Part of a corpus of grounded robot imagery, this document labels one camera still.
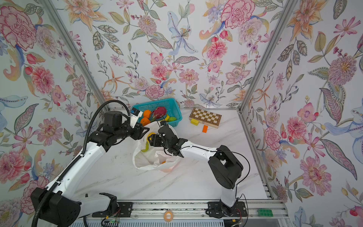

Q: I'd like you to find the orange fruit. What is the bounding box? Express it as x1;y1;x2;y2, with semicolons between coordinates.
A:
143;110;152;119
140;117;151;126

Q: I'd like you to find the yellow lemon toy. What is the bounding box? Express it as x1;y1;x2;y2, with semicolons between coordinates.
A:
147;132;156;143

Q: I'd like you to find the green pepper toy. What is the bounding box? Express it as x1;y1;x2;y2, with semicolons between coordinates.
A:
141;142;149;153

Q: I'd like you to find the green apple toy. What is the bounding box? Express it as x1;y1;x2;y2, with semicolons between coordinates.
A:
168;117;177;122

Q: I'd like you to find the white translucent plastic bag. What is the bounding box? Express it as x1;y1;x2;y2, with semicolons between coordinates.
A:
132;122;181;172

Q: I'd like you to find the pink dragon fruit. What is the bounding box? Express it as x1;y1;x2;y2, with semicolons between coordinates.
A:
152;107;167;121

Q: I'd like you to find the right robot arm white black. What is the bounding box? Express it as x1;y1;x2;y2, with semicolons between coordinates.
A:
147;134;244;218

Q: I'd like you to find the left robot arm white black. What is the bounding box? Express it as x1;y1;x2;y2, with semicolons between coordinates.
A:
31;108;149;227

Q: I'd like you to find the yellow banana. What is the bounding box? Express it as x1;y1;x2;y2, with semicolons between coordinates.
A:
161;114;170;122

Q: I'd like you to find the yellow block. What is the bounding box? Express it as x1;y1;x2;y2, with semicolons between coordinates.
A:
191;119;199;126

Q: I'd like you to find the teal plastic basket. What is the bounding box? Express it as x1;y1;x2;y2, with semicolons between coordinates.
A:
133;98;182;127

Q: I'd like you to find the orange block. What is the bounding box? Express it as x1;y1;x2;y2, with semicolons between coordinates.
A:
202;125;208;133

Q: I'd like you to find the wooden chessboard box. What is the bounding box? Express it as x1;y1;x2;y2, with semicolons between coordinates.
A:
189;108;222;128

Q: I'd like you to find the green lego plate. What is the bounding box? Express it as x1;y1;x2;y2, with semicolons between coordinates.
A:
258;209;274;218

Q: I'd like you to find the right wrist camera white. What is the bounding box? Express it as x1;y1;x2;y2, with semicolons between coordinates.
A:
158;121;179;143

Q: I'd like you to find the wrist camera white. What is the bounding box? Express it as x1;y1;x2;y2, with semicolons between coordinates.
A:
158;121;179;143
130;107;143;128

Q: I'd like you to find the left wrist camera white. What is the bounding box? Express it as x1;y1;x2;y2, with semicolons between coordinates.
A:
130;107;143;128

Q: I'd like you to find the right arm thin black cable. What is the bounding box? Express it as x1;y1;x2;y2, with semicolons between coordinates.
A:
150;112;251;227

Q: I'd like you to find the aluminium rail base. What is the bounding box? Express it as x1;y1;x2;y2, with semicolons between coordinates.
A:
72;199;292;227

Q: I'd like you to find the left aluminium corner post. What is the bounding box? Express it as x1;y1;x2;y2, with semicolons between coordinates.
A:
39;0;106;105

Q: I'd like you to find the aluminium corner post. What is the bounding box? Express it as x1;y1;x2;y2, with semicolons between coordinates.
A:
239;0;298;113
39;0;106;105

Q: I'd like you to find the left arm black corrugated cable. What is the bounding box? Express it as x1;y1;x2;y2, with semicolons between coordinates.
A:
31;99;131;227

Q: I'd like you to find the right aluminium corner post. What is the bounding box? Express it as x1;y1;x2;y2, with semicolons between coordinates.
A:
239;0;298;113

